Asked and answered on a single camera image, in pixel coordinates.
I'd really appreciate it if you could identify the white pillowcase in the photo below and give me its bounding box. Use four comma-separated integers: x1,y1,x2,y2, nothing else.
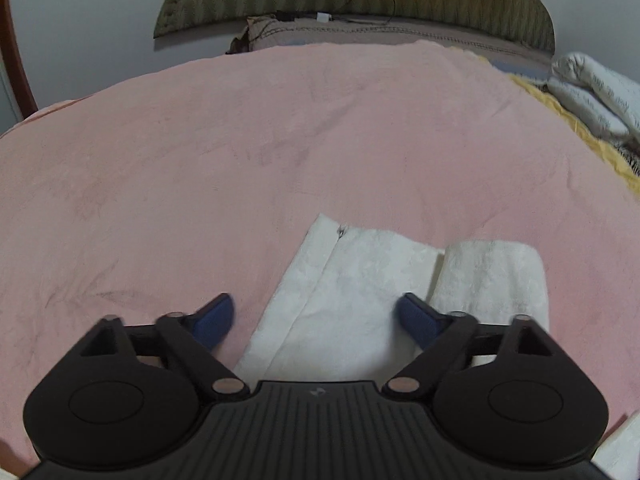
232,212,551,383

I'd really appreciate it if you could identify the white printed pillow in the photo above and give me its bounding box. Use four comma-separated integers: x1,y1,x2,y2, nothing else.
547,77,631,139

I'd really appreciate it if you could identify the white cloth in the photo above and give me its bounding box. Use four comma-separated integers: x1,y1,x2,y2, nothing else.
590,409,640,480

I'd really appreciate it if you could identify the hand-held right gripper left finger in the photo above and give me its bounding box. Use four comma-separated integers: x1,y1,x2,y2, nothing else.
79,293,248,402

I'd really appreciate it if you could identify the white folded bedding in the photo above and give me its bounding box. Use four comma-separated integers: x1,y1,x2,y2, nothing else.
550,51,640,132

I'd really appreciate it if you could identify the yellow blanket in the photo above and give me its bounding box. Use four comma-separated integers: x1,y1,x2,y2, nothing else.
506,72,640,192

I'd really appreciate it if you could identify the brown wooden door frame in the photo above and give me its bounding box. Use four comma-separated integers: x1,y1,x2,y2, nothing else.
0,0,40,122

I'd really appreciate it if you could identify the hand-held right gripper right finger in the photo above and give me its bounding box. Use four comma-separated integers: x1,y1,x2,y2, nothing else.
382,292,554,402

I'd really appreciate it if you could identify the pink blanket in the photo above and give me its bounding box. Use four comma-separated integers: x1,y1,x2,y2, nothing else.
0,40,640,480

